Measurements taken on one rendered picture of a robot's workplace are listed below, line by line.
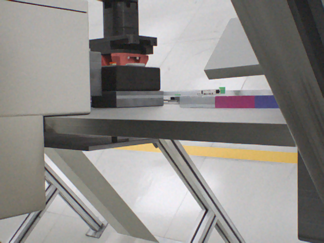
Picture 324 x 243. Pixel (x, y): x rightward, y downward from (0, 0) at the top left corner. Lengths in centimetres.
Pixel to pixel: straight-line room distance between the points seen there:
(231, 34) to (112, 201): 60
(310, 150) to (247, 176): 174
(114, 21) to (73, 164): 63
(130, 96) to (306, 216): 36
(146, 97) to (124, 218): 96
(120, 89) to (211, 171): 147
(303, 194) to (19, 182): 18
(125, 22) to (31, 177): 49
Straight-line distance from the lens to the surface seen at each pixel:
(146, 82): 57
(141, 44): 78
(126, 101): 54
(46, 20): 33
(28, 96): 32
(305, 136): 16
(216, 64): 140
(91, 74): 53
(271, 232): 171
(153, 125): 26
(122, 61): 76
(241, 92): 104
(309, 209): 22
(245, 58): 137
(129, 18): 78
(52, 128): 32
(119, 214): 148
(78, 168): 135
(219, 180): 194
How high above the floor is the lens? 135
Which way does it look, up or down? 35 degrees down
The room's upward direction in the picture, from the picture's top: 33 degrees counter-clockwise
